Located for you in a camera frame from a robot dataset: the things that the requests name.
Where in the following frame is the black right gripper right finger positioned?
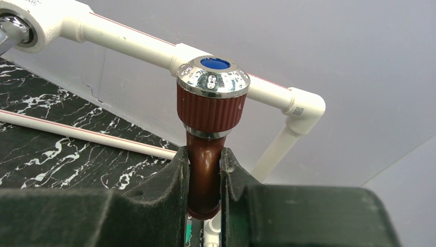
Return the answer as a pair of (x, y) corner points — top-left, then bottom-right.
(221, 148), (401, 246)

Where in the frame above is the brown water faucet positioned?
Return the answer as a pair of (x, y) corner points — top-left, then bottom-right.
(176, 55), (250, 220)

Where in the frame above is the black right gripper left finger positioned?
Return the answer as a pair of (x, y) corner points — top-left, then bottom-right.
(1, 147), (189, 246)

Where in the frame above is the chrome water faucet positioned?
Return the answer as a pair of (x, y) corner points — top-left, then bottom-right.
(1, 14), (32, 55)

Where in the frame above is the white PVC pipe frame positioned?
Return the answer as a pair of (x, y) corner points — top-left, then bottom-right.
(1, 1), (325, 246)

